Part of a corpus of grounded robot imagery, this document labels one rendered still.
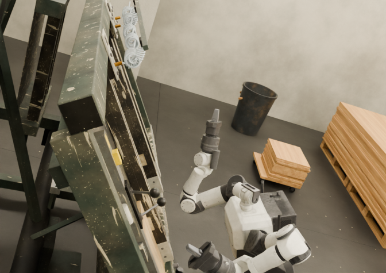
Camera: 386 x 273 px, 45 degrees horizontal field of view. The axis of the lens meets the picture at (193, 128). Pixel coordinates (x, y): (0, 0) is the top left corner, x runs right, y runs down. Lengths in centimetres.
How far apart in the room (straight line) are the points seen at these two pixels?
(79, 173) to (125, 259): 35
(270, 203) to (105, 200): 103
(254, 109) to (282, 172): 138
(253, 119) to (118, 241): 523
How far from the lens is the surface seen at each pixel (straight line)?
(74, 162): 136
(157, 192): 167
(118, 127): 199
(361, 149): 641
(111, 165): 165
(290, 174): 549
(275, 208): 222
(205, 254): 175
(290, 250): 178
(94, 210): 145
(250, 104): 653
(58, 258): 321
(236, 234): 216
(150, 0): 578
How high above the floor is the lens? 242
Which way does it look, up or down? 23 degrees down
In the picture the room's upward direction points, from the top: 20 degrees clockwise
